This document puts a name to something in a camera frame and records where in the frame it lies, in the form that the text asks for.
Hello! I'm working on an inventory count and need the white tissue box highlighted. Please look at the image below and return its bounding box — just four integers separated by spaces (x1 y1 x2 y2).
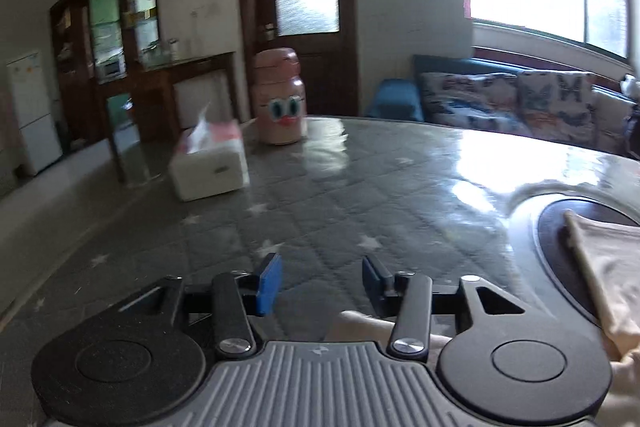
168 105 250 202

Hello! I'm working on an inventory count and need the white refrigerator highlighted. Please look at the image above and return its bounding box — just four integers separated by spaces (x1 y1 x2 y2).
6 51 63 176

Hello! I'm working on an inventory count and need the panda plush toy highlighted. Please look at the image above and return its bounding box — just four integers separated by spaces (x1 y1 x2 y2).
620 74 640 103

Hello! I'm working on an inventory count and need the right butterfly print cushion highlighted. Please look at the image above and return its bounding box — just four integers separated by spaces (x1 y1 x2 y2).
518 69 596 146

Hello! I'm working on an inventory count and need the cream white sweater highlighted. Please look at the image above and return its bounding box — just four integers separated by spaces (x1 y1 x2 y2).
323 212 639 426

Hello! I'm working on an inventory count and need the left butterfly print cushion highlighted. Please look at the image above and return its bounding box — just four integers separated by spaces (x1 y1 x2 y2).
419 72 532 136

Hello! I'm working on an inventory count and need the grey quilted star tablecloth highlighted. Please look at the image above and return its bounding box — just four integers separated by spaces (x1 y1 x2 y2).
1 118 639 426

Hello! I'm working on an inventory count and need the dark wooden side table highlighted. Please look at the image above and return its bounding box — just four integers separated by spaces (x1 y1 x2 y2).
94 52 241 184

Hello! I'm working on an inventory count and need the pink cartoon-face bottle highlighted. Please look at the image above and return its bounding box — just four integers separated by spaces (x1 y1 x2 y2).
252 48 307 145

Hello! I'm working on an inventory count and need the butterfly print cushion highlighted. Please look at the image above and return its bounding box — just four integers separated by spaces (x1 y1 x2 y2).
518 69 596 146
419 72 532 136

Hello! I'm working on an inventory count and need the round black induction cooktop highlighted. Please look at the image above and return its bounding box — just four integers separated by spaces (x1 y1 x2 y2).
533 196 639 325

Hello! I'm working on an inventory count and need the blue sofa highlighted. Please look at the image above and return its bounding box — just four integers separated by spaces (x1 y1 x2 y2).
363 54 640 158

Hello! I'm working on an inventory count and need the dark wooden display cabinet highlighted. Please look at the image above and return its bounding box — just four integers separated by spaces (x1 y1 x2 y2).
49 0 171 153

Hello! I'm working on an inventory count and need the plain grey cushion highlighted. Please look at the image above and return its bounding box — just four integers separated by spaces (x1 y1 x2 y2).
592 86 634 155

